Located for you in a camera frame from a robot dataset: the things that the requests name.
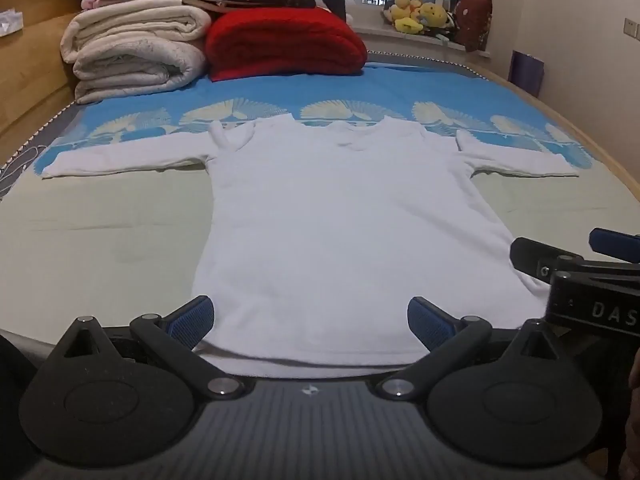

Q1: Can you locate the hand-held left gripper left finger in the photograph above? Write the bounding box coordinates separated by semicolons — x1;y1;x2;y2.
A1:
54;296;246;401

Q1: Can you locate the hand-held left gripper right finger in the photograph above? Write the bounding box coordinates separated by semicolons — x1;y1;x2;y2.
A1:
376;297;568;401

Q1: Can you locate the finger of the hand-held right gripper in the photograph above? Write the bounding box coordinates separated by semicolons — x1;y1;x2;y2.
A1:
510;237;583;281
589;227;640;252

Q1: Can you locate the white long-sleeve shirt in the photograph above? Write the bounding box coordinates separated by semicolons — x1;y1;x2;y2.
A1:
41;115;581;380

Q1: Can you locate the blue cream fan-print bed sheet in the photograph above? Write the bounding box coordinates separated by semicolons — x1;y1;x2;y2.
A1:
0;52;640;361

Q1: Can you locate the purple box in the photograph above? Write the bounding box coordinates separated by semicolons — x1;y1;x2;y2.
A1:
509;50;546;98

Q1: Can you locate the dark red bag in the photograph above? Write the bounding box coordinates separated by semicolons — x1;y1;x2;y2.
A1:
457;0;493;53

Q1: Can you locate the yellow plush toy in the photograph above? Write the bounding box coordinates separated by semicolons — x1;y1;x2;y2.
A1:
420;2;449;29
391;0;426;35

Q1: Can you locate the white window sill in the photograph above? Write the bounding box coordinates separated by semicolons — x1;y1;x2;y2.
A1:
350;24;501;57

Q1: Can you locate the red folded blanket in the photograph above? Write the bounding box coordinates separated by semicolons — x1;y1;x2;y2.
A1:
205;10;368;82

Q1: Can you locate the wooden headboard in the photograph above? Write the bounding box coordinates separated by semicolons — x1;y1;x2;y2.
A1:
0;0;96;147

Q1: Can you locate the tissue box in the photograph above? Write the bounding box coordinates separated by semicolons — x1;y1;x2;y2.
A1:
0;10;24;37

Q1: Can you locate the wooden bed frame rail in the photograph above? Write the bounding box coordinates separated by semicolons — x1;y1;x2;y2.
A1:
367;50;640;173

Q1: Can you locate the white cord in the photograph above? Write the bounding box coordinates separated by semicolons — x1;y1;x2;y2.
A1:
0;142;51;196

